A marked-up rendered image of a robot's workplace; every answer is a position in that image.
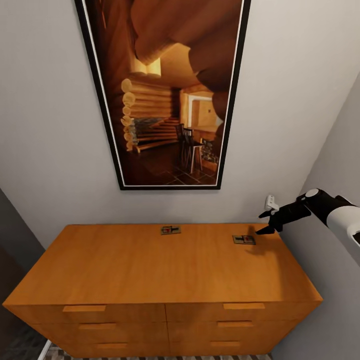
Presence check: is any mousetrap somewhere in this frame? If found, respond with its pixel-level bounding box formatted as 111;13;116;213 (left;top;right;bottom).
161;225;181;235
232;234;256;245

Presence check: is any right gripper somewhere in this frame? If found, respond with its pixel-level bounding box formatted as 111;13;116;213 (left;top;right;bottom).
256;205;298;235

